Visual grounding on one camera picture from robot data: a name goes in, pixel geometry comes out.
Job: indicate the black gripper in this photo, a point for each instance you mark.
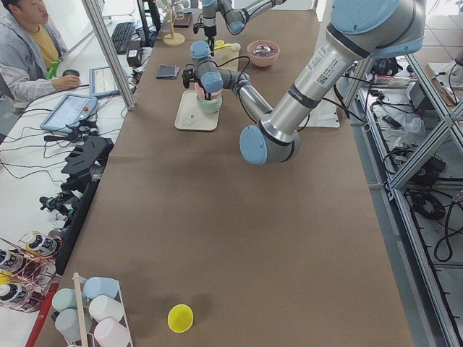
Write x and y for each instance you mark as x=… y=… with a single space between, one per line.
x=207 y=93
x=208 y=31

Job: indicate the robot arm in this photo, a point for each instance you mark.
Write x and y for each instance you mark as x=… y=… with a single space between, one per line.
x=357 y=30
x=235 y=19

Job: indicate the pink bowl with ice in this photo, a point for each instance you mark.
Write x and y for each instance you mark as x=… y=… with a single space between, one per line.
x=263 y=61

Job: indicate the green stacked bowls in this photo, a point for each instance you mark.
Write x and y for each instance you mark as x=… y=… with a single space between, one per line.
x=209 y=106

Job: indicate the yellow plastic knife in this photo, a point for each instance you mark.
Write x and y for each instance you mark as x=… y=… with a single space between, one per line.
x=219 y=45

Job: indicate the wooden cutting board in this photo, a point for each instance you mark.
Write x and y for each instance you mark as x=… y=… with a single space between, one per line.
x=227 y=58

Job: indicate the cream rabbit tray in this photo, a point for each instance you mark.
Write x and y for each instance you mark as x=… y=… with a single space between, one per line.
x=191 y=118

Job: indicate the wooden stand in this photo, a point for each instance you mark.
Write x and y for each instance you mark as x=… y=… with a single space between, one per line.
x=172 y=38

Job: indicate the grey folded cloth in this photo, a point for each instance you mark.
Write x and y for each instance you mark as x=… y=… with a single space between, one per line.
x=167 y=72

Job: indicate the metal ice scoop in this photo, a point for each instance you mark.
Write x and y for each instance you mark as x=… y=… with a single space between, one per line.
x=262 y=50

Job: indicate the black keyboard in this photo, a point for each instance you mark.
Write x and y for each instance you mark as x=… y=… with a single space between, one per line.
x=121 y=36

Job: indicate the small tablet screen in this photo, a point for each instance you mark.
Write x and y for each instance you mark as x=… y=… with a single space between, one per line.
x=102 y=82

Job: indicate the blue teach pendant tablet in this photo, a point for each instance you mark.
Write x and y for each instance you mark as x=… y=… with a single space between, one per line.
x=69 y=112

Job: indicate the black tool holder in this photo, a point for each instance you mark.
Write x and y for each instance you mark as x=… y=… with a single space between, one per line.
x=77 y=192

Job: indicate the seated person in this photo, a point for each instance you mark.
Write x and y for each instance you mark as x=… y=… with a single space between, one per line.
x=30 y=44

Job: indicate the light blue cup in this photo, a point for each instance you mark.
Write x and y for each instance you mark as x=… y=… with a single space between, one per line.
x=97 y=286

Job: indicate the wooden cup rack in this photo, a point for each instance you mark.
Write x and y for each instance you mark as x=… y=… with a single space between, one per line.
x=86 y=322

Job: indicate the yellow plastic cup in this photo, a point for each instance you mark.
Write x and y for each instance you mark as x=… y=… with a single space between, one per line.
x=180 y=318

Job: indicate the white cup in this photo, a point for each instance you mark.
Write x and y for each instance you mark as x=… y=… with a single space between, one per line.
x=102 y=307

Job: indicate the green cup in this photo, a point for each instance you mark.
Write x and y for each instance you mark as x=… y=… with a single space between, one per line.
x=63 y=299

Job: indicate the pink cup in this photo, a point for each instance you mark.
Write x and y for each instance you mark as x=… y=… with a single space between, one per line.
x=110 y=333

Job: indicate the grey cup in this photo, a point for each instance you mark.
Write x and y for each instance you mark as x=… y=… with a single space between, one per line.
x=67 y=323

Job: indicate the aluminium frame post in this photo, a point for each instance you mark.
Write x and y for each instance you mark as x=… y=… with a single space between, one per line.
x=92 y=10

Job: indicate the copper wire bottle rack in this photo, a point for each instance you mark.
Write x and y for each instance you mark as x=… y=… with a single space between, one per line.
x=28 y=271

